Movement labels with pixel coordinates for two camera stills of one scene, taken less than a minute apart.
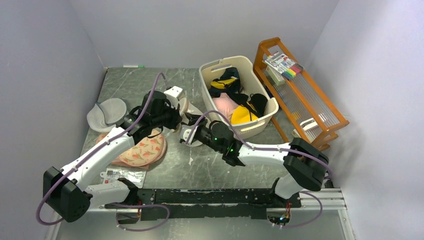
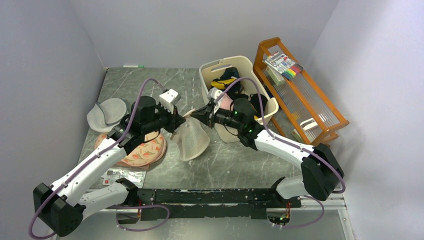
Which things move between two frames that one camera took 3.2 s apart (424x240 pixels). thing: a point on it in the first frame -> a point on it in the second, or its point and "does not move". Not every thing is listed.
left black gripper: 175,119 does not move
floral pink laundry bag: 148,151 does not move
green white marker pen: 133,66 does not move
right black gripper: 190,118 -> 203,114
